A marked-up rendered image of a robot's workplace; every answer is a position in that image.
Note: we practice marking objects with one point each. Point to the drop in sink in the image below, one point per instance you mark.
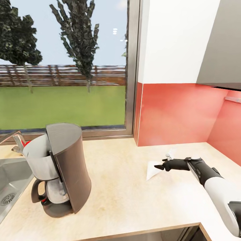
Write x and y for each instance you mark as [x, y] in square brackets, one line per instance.
[15, 175]

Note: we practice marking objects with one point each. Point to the fixed window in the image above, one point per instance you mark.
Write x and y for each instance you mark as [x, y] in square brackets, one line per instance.
[74, 61]

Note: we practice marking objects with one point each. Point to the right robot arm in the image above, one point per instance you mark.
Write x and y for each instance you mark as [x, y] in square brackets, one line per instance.
[225, 197]

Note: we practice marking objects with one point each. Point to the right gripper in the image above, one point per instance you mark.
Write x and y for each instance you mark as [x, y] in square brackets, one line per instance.
[169, 164]

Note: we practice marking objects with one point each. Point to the coffee maker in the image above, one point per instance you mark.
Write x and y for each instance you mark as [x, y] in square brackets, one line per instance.
[57, 158]

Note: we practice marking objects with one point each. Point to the paper coffee filter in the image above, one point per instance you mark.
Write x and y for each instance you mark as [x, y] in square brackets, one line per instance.
[151, 170]

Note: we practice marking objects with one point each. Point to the countertop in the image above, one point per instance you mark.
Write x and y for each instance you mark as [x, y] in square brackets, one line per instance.
[121, 202]
[211, 223]

